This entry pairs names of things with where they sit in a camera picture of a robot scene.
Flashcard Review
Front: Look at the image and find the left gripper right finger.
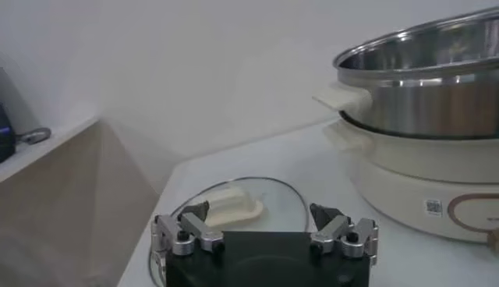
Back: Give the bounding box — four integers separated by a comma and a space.
309, 202, 380, 265

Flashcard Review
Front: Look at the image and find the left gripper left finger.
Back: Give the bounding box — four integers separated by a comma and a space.
150, 200, 226, 275

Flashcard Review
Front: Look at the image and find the glass lid with cream handle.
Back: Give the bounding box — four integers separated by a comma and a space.
147, 176, 311, 287

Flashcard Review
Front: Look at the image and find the perforated steel steamer basket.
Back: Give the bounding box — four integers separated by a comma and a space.
311, 5, 499, 140

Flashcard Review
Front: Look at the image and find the cream electric cooker base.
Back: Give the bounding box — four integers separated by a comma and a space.
322, 111, 499, 253

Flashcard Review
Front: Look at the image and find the white side table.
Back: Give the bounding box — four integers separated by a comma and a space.
0, 115, 101, 184

